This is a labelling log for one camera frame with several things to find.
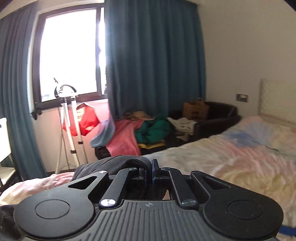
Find black pants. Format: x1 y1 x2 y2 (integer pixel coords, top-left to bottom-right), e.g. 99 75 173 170
1 156 152 240

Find left teal curtain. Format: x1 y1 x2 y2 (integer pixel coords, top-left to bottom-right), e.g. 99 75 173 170
1 3 47 180

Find right teal curtain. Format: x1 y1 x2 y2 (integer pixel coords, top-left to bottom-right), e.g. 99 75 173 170
104 1 206 119

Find red bag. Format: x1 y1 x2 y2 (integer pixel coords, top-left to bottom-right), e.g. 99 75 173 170
68 103 100 137

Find wall socket plate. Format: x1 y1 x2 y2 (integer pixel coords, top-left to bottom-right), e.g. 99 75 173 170
236 94 248 102

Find pastel bed sheet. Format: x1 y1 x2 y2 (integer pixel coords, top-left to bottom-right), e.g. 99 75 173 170
0 115 296 241

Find light blue cloth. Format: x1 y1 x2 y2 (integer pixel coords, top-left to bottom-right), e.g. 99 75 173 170
90 118 115 148

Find pink cloth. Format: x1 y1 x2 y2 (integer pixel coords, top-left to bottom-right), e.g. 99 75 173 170
106 119 144 157

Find dark framed window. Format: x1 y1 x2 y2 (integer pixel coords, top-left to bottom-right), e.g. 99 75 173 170
32 3 107 110

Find green garment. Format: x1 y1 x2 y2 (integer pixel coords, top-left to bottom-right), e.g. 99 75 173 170
134 114 171 144

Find white cloth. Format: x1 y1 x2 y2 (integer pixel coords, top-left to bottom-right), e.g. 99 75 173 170
166 117 197 142

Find white garment steamer stand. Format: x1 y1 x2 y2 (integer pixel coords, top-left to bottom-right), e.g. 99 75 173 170
53 77 88 174

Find black armchair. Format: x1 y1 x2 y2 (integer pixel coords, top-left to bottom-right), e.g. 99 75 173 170
169 100 242 142

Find quilted headboard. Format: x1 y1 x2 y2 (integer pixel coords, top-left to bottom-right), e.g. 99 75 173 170
258 79 295 125

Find white back chair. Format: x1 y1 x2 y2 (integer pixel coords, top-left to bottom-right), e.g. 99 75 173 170
1 118 21 193

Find brown paper bag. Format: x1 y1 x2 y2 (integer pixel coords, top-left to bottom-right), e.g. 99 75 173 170
183 98 209 121

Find teal curtain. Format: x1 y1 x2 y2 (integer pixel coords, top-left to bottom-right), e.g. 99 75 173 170
104 1 206 119
1 3 47 180

